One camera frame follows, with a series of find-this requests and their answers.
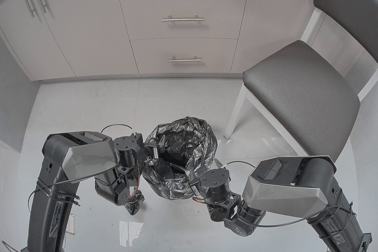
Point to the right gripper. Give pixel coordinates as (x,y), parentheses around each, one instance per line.
(195,188)

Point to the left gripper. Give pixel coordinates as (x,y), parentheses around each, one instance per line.
(155,152)

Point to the black plastic bag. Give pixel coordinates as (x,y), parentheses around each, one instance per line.
(200,153)

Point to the black plastic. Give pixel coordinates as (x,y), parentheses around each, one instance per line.
(134,206)

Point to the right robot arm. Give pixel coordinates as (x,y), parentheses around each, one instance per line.
(289,183)

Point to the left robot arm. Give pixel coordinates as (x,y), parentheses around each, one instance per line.
(85,156)

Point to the grey and white chair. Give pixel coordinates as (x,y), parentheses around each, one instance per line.
(301,88)

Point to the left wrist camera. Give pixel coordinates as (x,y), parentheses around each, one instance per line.
(138,138)

